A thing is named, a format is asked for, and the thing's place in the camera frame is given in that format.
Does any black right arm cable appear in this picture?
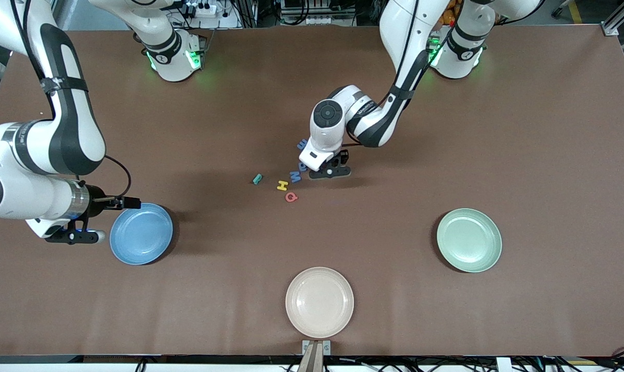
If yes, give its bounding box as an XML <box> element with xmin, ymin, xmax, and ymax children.
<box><xmin>10</xmin><ymin>0</ymin><xmax>133</xmax><ymax>199</ymax></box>

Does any white power strip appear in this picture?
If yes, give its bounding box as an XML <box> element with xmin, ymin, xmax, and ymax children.
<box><xmin>185</xmin><ymin>3</ymin><xmax>217</xmax><ymax>19</ymax></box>

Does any blue plate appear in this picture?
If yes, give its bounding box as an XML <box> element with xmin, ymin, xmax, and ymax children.
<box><xmin>110</xmin><ymin>203</ymin><xmax>174</xmax><ymax>266</ymax></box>

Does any beige plate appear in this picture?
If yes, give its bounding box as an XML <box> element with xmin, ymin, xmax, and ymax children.
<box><xmin>285</xmin><ymin>267</ymin><xmax>354</xmax><ymax>339</ymax></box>

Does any green plate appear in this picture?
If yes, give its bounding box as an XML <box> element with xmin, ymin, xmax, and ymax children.
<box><xmin>436</xmin><ymin>208</ymin><xmax>503</xmax><ymax>273</ymax></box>

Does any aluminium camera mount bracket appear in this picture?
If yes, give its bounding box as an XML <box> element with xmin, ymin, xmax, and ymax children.
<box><xmin>302</xmin><ymin>340</ymin><xmax>331</xmax><ymax>372</ymax></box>

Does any aluminium frame profile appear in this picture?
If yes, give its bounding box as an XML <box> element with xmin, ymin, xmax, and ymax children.
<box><xmin>601</xmin><ymin>0</ymin><xmax>624</xmax><ymax>37</ymax></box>

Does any metal equipment shelf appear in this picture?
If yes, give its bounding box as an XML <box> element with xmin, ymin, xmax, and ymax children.
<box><xmin>280</xmin><ymin>0</ymin><xmax>356</xmax><ymax>25</ymax></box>

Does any bag of orange items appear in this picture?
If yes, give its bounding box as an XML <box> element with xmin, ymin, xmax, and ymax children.
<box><xmin>439</xmin><ymin>0</ymin><xmax>460</xmax><ymax>26</ymax></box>

